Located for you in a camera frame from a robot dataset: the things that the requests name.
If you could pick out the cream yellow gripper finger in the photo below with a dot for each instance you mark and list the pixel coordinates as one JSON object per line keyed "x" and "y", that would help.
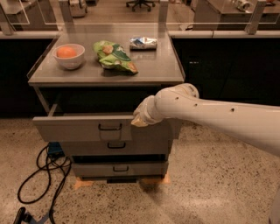
{"x": 138, "y": 122}

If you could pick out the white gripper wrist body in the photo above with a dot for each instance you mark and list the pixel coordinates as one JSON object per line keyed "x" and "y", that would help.
{"x": 144, "y": 111}

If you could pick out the grey top drawer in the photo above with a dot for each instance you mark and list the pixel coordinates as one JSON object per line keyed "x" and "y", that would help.
{"x": 89, "y": 127}

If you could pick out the grey drawer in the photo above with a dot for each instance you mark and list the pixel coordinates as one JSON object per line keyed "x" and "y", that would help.
{"x": 89, "y": 127}
{"x": 103, "y": 170}
{"x": 105, "y": 148}

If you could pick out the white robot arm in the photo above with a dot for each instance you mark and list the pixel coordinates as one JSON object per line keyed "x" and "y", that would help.
{"x": 225, "y": 165}

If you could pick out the grey middle drawer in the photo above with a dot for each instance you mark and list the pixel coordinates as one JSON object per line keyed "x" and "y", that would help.
{"x": 105, "y": 148}

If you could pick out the grey bottom drawer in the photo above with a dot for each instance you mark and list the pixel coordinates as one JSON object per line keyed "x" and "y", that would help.
{"x": 103, "y": 170}

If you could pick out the grey drawer cabinet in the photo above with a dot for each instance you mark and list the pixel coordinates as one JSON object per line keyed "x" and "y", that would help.
{"x": 93, "y": 89}

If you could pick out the silver blue snack bag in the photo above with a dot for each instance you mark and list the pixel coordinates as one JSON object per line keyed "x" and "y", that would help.
{"x": 143, "y": 43}

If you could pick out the green chip bag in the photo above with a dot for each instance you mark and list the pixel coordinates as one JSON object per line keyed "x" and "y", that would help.
{"x": 112, "y": 56}

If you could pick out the blue power box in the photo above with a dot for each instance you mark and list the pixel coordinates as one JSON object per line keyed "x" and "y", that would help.
{"x": 54, "y": 149}

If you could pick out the white bowl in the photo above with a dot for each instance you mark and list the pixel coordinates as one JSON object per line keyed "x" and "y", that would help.
{"x": 70, "y": 63}

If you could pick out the orange fruit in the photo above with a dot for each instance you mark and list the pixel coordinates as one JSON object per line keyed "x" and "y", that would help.
{"x": 66, "y": 52}

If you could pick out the black office chair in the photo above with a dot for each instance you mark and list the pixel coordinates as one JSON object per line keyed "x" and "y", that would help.
{"x": 134, "y": 3}

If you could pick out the grey background appliance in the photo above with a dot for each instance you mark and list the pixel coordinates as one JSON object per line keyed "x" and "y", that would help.
{"x": 78, "y": 8}

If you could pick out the black plug on floor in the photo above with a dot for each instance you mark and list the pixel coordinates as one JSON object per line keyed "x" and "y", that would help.
{"x": 22, "y": 216}

